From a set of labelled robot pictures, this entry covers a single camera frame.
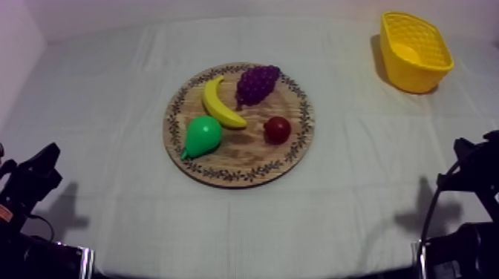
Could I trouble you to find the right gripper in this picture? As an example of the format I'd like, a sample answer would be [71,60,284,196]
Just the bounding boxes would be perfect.
[436,130,499,224]

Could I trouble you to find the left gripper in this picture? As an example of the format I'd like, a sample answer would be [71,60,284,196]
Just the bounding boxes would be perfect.
[0,142,64,234]

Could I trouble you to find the yellow plastic basket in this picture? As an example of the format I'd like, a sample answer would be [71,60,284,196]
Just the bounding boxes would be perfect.
[379,11,455,95]

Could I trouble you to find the yellow toy banana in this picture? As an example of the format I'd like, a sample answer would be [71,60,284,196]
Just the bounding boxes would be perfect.
[201,75,248,130]

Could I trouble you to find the round wooden board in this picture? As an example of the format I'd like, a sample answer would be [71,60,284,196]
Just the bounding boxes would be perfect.
[162,62,316,189]

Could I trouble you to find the silver metal bar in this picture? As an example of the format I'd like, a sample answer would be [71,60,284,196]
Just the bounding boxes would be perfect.
[411,240,424,279]
[77,245,96,279]

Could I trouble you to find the green toy pear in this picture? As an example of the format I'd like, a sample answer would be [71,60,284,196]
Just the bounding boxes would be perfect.
[180,115,224,160]

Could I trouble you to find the small red fruit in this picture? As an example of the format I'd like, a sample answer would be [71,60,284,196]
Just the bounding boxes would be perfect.
[263,116,293,145]

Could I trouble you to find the purple toy grapes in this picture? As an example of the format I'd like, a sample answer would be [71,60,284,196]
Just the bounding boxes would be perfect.
[235,65,281,111]

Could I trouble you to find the black cable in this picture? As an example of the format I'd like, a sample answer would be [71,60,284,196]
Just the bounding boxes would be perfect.
[415,160,462,279]
[26,213,56,243]

